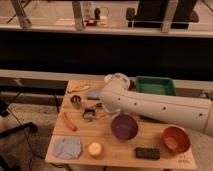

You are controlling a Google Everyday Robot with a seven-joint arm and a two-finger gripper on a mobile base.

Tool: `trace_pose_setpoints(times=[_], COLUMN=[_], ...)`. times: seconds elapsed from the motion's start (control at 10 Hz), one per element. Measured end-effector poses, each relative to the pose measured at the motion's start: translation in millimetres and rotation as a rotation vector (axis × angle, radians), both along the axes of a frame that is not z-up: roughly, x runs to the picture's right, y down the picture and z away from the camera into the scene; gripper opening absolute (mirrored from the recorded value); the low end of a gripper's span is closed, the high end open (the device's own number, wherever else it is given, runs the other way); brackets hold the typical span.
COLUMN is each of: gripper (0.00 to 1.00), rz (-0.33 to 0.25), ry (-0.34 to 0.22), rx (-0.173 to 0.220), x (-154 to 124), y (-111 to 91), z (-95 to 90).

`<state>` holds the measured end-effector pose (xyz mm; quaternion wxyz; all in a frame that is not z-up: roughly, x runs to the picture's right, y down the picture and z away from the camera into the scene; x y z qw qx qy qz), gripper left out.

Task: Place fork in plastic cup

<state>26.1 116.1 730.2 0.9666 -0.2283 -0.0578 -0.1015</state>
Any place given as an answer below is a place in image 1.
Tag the black metal clip object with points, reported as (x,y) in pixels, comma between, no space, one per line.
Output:
(89,114)

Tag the purple bowl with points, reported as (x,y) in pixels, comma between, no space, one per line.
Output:
(124,127)

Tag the orange hot dog sausage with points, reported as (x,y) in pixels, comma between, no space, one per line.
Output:
(68,122)

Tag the black office chair base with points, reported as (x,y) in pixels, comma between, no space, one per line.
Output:
(4,166)

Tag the blue sponge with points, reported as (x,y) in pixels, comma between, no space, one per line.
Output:
(93,95)

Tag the green plastic tray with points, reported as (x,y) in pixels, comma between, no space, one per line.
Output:
(155,85)

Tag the black rectangular remote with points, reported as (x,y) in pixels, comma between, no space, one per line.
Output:
(147,153)

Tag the blue cloth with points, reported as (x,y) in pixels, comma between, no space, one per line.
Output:
(67,148)

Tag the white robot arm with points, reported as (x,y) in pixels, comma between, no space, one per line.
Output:
(192,113)

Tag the white plastic cup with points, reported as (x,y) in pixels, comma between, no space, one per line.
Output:
(118,78)

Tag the banana toy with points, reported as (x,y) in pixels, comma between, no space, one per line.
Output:
(78,88)

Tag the yellow apple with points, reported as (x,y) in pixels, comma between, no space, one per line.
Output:
(95,149)

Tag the orange bowl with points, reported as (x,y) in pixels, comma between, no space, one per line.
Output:
(176,140)

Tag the small metal cup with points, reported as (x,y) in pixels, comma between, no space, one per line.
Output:
(76,101)

